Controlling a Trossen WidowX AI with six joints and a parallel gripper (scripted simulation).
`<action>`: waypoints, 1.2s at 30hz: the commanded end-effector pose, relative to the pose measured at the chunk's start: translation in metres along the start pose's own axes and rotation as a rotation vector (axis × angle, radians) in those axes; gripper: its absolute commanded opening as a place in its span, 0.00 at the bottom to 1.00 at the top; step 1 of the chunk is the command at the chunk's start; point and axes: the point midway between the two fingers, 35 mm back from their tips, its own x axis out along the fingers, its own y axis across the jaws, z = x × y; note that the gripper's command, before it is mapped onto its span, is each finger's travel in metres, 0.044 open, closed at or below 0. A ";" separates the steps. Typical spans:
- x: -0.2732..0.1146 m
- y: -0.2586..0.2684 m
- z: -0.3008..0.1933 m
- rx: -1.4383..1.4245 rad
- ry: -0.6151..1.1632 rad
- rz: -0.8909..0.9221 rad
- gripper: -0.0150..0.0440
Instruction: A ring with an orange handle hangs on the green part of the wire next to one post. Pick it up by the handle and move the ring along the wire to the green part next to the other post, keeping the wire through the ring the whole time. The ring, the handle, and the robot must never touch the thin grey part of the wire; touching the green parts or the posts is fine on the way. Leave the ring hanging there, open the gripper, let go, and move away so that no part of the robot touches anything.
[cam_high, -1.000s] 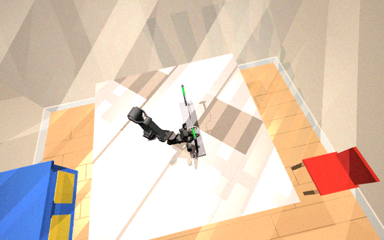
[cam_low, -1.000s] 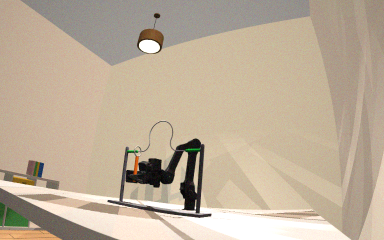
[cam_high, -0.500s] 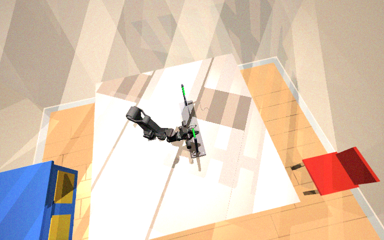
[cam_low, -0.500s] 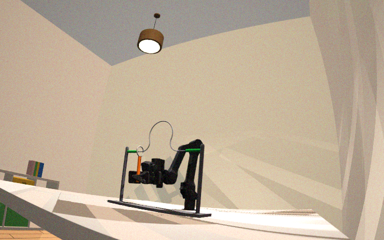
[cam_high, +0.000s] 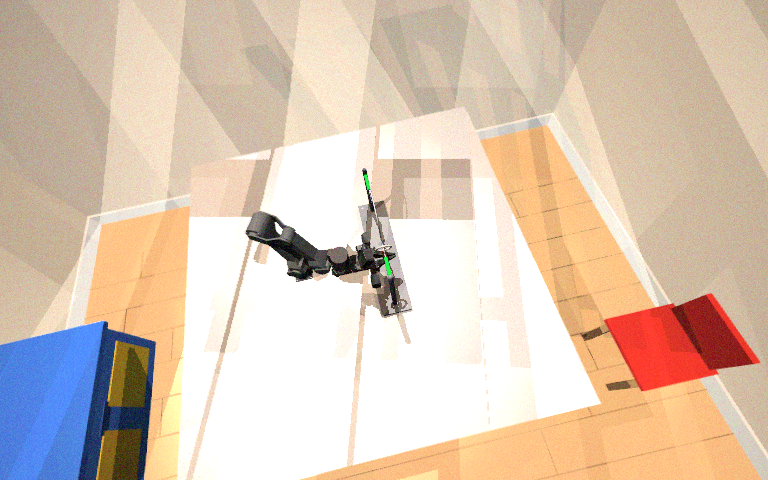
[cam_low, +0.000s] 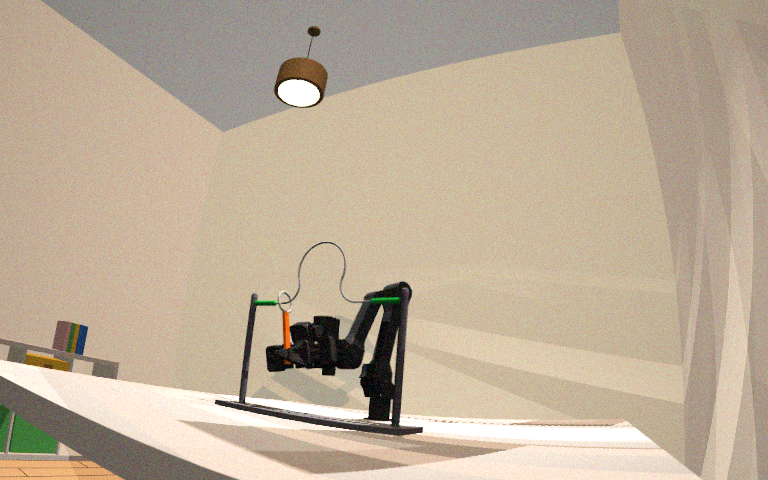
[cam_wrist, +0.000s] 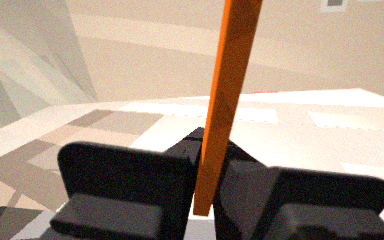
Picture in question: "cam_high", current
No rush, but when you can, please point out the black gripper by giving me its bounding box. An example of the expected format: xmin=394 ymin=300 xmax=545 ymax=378
xmin=349 ymin=232 xmax=396 ymax=288

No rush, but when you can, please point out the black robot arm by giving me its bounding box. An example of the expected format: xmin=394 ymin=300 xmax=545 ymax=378
xmin=245 ymin=211 xmax=375 ymax=282

